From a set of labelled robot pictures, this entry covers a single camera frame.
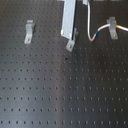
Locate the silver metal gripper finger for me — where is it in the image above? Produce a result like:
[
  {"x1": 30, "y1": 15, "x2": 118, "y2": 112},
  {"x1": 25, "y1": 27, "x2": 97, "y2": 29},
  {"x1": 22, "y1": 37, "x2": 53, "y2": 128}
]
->
[{"x1": 61, "y1": 0, "x2": 76, "y2": 37}]

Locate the white cable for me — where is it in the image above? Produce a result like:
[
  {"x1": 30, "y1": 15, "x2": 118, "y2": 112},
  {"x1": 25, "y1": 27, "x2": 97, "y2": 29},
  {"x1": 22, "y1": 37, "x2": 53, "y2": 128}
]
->
[{"x1": 86, "y1": 0, "x2": 128, "y2": 43}]

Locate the middle metal cable clip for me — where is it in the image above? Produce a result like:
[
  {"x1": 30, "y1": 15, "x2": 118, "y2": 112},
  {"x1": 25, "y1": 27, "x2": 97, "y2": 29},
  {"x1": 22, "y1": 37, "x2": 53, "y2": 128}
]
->
[{"x1": 66, "y1": 28, "x2": 79, "y2": 52}]

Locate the metal cable clip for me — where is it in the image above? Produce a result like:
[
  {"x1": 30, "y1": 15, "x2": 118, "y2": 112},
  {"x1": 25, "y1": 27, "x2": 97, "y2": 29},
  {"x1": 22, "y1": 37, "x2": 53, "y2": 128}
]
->
[
  {"x1": 24, "y1": 20, "x2": 35, "y2": 44},
  {"x1": 107, "y1": 17, "x2": 118, "y2": 40},
  {"x1": 66, "y1": 28, "x2": 79, "y2": 52}
]

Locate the left metal cable clip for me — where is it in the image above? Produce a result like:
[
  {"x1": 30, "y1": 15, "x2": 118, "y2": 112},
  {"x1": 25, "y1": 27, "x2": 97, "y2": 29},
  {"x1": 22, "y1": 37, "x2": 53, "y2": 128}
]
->
[{"x1": 24, "y1": 20, "x2": 35, "y2": 44}]

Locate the right metal cable clip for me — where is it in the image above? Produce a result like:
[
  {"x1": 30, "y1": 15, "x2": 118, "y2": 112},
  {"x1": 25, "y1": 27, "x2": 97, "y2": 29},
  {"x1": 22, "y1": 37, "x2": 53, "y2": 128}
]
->
[{"x1": 107, "y1": 17, "x2": 118, "y2": 40}]

